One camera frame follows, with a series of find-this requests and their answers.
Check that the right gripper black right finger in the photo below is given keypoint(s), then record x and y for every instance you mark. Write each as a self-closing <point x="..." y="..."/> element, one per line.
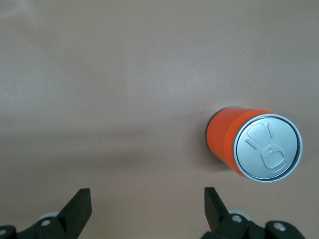
<point x="215" y="212"/>

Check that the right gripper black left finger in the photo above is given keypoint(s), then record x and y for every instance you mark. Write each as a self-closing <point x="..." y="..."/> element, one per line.
<point x="72" y="214"/>

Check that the orange can with silver lid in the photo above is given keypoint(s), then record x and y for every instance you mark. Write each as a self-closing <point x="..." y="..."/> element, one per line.
<point x="224" y="134"/>

